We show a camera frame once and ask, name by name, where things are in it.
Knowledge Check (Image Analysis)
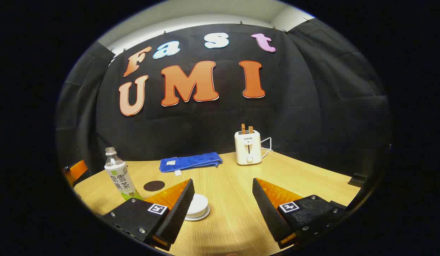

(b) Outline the clear white-labelled water bottle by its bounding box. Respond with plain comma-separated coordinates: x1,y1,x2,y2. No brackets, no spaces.
104,147,143,201

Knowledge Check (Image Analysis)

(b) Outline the cream toaster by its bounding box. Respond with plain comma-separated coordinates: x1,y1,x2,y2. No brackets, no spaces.
235,130,262,166

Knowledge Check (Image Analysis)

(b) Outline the white teacup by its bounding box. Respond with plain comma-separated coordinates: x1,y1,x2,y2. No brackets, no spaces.
187,207,208,218

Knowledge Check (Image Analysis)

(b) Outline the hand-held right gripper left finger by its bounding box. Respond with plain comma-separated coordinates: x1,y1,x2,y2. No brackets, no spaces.
102,178,195,251

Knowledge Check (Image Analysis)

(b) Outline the white toaster cable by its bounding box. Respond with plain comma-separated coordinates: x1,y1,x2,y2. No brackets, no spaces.
261,137,273,159

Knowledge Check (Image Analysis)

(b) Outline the dark round coaster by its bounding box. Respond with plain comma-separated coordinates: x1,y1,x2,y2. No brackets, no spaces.
143,181,166,192

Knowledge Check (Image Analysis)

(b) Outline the white saucer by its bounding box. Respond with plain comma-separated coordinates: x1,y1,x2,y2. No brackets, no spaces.
184,206,210,222

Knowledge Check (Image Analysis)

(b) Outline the blue folded towel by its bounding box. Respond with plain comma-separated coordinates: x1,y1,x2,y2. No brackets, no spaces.
159,152,223,176

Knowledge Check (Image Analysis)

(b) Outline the small black object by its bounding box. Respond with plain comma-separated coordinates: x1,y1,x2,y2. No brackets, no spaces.
348,173,366,188

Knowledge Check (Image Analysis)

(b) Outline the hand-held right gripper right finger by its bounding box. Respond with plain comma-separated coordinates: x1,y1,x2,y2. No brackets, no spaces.
252,177,348,250

